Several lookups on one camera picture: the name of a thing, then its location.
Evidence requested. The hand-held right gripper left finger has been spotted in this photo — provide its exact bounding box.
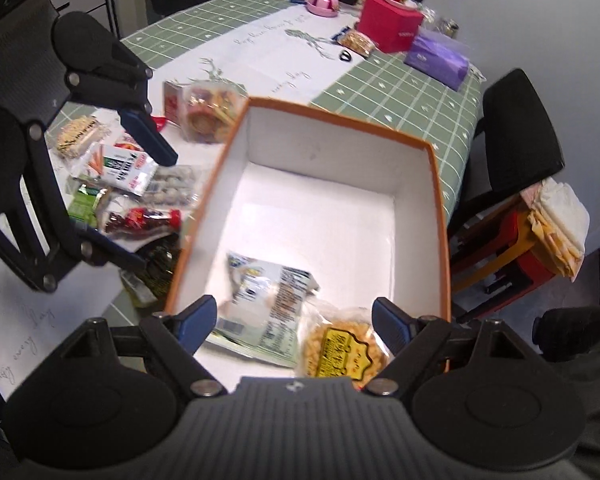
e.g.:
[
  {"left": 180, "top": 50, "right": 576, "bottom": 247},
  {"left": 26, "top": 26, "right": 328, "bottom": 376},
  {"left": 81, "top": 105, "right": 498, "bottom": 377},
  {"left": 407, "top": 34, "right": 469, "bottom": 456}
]
[{"left": 55, "top": 295, "right": 229, "bottom": 400}]

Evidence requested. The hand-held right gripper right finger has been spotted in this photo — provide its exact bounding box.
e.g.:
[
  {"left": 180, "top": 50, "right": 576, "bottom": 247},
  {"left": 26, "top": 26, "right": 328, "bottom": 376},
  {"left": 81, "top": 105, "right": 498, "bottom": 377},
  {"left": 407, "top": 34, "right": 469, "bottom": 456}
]
[{"left": 364, "top": 297, "right": 536, "bottom": 398}]

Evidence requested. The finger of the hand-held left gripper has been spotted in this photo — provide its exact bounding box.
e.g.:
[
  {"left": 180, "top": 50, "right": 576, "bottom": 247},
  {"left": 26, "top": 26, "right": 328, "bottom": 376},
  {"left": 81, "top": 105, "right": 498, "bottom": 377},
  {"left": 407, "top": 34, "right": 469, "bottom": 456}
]
[
  {"left": 0, "top": 124, "right": 147, "bottom": 292},
  {"left": 65, "top": 40, "right": 177, "bottom": 167}
]

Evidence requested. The black snack packet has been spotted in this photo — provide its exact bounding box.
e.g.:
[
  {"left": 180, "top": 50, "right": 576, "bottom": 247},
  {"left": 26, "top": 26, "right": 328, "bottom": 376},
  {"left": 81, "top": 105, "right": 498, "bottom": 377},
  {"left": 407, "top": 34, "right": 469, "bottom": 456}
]
[{"left": 120, "top": 235, "right": 183, "bottom": 308}]

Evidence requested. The red bottle shaped candy packet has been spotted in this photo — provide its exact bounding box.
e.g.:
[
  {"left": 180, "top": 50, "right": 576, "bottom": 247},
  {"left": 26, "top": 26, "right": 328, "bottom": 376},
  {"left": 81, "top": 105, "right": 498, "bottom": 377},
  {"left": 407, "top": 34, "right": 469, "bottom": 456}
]
[{"left": 102, "top": 206, "right": 183, "bottom": 237}]

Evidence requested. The white carrot print packet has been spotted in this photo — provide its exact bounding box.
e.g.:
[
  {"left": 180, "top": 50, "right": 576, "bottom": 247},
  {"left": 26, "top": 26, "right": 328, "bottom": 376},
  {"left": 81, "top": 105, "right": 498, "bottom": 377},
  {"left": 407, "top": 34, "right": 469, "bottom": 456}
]
[{"left": 82, "top": 142, "right": 159, "bottom": 197}]

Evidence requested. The yellow label brittle packet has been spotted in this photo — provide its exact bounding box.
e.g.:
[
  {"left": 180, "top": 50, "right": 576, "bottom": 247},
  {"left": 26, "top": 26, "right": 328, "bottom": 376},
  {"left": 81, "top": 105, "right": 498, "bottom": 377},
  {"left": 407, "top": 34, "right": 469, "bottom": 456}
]
[{"left": 296, "top": 300, "right": 393, "bottom": 391}]

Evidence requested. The green snack packet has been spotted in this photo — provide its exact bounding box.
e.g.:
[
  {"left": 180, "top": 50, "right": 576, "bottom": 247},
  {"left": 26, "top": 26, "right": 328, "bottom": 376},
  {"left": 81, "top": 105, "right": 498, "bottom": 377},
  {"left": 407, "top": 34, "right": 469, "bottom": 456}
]
[{"left": 67, "top": 180, "right": 113, "bottom": 228}]

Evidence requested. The clear puffed rice bar packet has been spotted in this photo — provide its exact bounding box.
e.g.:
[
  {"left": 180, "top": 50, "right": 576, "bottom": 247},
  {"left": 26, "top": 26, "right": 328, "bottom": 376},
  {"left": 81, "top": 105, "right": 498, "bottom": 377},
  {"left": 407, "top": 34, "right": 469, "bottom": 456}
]
[{"left": 55, "top": 116, "right": 113, "bottom": 161}]

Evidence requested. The orange cardboard box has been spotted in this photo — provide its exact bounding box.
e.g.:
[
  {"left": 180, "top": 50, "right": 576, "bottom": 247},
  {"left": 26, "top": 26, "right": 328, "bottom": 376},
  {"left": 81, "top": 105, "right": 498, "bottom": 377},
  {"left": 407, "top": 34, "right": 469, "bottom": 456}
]
[{"left": 162, "top": 96, "right": 453, "bottom": 376}]

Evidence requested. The clear tub of mixed snacks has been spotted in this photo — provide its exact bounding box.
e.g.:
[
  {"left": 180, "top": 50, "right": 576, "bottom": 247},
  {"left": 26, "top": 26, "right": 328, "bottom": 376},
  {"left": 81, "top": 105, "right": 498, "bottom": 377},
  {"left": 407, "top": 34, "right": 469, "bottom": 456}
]
[{"left": 162, "top": 79, "right": 248, "bottom": 145}]

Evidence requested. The clear packet of golden snacks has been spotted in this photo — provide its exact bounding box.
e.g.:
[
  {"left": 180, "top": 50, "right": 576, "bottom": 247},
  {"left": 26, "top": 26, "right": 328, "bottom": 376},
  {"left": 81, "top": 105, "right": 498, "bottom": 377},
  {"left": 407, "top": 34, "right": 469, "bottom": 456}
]
[{"left": 332, "top": 27, "right": 378, "bottom": 58}]

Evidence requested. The clear packet of white candies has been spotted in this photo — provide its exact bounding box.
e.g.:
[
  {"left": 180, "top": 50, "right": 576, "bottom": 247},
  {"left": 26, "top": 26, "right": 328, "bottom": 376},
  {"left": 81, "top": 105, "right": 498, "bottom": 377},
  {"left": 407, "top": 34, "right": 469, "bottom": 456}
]
[{"left": 147, "top": 165, "right": 203, "bottom": 207}]

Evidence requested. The white and blue snack packet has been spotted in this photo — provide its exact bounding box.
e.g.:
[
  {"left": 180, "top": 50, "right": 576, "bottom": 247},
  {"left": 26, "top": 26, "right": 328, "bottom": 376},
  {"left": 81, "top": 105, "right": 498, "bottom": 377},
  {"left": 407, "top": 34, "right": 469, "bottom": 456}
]
[{"left": 207, "top": 251, "right": 321, "bottom": 368}]

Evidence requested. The red stool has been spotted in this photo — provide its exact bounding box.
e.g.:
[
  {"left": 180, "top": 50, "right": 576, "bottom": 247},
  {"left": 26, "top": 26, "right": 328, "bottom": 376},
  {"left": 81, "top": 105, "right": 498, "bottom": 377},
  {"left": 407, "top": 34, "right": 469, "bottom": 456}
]
[{"left": 450, "top": 205, "right": 556, "bottom": 311}]

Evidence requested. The white printed table runner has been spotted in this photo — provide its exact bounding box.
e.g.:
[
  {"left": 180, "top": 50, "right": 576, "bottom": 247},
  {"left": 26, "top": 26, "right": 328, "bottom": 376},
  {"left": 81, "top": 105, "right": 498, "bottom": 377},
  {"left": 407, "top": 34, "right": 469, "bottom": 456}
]
[{"left": 0, "top": 0, "right": 368, "bottom": 401}]

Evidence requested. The pile of folded cloths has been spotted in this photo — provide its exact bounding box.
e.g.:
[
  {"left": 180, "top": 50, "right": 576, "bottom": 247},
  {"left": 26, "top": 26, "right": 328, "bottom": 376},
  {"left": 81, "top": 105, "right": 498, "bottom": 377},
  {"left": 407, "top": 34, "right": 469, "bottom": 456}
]
[{"left": 527, "top": 177, "right": 592, "bottom": 281}]

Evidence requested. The dark cloth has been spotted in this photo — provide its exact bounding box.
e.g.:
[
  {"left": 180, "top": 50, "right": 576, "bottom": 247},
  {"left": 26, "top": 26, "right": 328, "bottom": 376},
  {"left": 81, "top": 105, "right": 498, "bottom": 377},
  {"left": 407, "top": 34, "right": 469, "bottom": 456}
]
[{"left": 530, "top": 302, "right": 600, "bottom": 480}]

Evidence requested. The pink round container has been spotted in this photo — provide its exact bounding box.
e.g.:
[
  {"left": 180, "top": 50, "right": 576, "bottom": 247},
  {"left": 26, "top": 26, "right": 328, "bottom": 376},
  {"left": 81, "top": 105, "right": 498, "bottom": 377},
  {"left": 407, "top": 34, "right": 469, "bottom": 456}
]
[{"left": 306, "top": 0, "right": 340, "bottom": 17}]

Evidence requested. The green checked tablecloth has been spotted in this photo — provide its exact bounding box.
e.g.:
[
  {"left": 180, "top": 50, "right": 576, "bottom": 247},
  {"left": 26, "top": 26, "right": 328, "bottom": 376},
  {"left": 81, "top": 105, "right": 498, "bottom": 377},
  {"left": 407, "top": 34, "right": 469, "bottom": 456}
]
[{"left": 45, "top": 0, "right": 487, "bottom": 216}]

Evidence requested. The pink square box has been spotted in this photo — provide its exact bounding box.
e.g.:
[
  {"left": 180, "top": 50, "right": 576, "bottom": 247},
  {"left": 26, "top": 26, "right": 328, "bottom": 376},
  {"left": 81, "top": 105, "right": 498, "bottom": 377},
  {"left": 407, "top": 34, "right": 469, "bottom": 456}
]
[{"left": 356, "top": 0, "right": 425, "bottom": 55}]

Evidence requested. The purple tissue pack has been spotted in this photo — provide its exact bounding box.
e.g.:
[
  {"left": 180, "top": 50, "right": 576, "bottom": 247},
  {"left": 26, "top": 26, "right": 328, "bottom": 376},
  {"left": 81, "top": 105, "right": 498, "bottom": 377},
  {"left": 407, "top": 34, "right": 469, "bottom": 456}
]
[{"left": 404, "top": 27, "right": 471, "bottom": 92}]

